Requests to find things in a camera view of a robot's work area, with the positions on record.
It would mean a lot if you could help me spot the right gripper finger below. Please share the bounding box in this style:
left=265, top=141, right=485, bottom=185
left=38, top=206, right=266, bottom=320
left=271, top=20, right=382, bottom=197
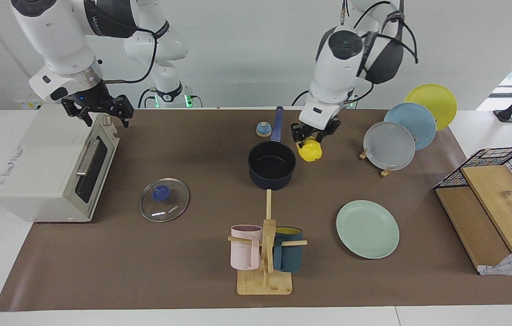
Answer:
left=61, top=97, right=93, bottom=127
left=113, top=95, right=134, bottom=127

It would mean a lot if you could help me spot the glass lid blue knob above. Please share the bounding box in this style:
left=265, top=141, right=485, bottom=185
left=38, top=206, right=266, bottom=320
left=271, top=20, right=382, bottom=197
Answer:
left=139, top=177, right=190, bottom=223

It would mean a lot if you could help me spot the grey plate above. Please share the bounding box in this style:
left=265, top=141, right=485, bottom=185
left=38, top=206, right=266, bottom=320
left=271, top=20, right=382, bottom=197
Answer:
left=363, top=121, right=416, bottom=171

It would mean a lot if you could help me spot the wooden plate rack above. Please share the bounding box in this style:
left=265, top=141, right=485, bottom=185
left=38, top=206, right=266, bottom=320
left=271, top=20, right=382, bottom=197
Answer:
left=359, top=145, right=395, bottom=177

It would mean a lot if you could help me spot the blue plate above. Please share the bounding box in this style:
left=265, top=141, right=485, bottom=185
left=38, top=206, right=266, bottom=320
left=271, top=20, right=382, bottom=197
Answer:
left=384, top=102, right=437, bottom=151

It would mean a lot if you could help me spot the green plate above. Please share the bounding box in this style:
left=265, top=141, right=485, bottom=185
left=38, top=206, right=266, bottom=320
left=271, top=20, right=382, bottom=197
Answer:
left=336, top=200, right=400, bottom=259

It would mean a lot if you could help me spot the yellow plate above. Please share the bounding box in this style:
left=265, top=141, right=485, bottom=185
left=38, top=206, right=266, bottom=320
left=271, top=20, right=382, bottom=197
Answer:
left=404, top=84, right=458, bottom=132

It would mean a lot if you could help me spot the navy blue saucepan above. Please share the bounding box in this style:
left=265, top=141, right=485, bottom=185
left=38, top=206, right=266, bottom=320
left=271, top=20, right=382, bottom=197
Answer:
left=248, top=106, right=297, bottom=191

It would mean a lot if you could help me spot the white toaster oven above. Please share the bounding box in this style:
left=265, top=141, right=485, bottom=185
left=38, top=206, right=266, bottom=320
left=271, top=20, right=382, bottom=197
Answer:
left=0, top=105, right=120, bottom=223

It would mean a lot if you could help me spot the teal mug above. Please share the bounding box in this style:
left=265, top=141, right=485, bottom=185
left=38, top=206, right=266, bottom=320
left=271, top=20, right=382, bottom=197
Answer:
left=273, top=226, right=304, bottom=273

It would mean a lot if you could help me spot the pink mug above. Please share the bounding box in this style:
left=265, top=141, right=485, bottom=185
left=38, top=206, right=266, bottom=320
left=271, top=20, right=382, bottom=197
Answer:
left=231, top=225, right=263, bottom=271

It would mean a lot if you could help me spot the wooden mug rack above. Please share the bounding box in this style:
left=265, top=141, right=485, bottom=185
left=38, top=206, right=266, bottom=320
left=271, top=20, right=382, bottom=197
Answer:
left=227, top=189, right=308, bottom=296

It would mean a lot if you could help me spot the brown table mat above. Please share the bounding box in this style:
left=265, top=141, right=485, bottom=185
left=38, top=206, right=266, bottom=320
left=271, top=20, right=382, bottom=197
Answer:
left=0, top=109, right=512, bottom=312

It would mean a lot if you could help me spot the brown wooden board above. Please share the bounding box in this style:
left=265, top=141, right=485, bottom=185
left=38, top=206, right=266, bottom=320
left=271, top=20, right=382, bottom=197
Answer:
left=435, top=186, right=512, bottom=273

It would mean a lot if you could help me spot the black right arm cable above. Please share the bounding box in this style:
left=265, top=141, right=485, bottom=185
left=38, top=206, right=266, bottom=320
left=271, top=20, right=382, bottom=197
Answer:
left=102, top=27, right=158, bottom=85

